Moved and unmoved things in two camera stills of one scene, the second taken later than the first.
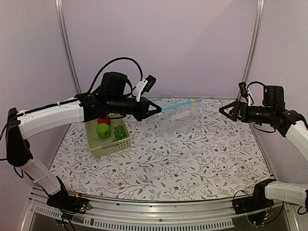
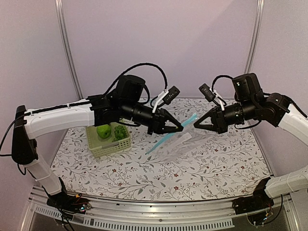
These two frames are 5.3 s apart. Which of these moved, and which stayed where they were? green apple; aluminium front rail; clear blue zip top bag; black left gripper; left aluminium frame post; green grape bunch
Moved: clear blue zip top bag; black left gripper
Stayed: left aluminium frame post; aluminium front rail; green apple; green grape bunch
